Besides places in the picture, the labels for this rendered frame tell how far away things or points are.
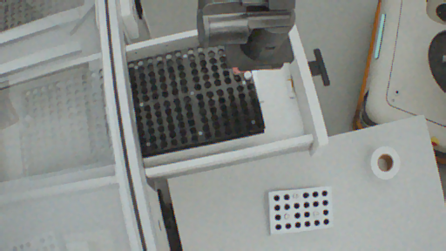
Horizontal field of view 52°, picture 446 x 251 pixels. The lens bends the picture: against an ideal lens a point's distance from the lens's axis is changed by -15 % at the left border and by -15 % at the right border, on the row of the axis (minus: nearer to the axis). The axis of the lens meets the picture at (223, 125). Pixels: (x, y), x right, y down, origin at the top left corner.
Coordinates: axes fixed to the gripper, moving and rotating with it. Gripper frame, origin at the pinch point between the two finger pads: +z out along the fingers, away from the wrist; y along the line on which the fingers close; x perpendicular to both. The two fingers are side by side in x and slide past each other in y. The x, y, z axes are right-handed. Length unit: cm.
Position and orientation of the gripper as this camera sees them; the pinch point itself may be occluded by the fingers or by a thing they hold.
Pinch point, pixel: (246, 64)
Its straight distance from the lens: 86.0
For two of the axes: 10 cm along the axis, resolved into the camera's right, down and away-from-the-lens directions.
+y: -9.7, 1.2, -1.9
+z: -1.6, 2.4, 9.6
